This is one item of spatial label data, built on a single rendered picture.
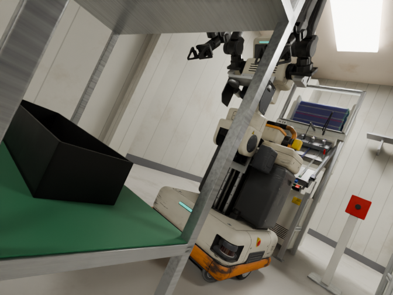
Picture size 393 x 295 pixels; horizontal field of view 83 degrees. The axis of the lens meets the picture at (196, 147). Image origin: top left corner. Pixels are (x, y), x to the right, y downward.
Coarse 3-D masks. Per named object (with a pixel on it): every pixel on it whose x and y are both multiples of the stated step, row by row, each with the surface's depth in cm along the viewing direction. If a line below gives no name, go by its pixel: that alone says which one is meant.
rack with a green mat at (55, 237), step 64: (64, 0) 22; (128, 0) 76; (192, 0) 61; (256, 0) 51; (0, 64) 20; (0, 128) 21; (0, 192) 37; (128, 192) 69; (0, 256) 25; (64, 256) 30; (128, 256) 39
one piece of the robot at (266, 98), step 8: (232, 80) 128; (240, 80) 127; (248, 80) 122; (272, 80) 121; (224, 88) 131; (232, 88) 136; (272, 88) 119; (224, 96) 133; (232, 96) 138; (240, 96) 132; (264, 96) 116; (272, 96) 121; (224, 104) 136; (264, 104) 118; (264, 112) 120
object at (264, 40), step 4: (260, 36) 131; (264, 36) 129; (268, 36) 127; (256, 40) 130; (260, 40) 129; (264, 40) 127; (268, 40) 125; (256, 44) 132; (260, 44) 130; (264, 44) 128; (256, 48) 132; (256, 52) 133; (256, 56) 135
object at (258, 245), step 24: (168, 192) 137; (192, 192) 161; (168, 216) 130; (216, 216) 122; (216, 240) 111; (240, 240) 107; (264, 240) 131; (216, 264) 105; (240, 264) 116; (264, 264) 141
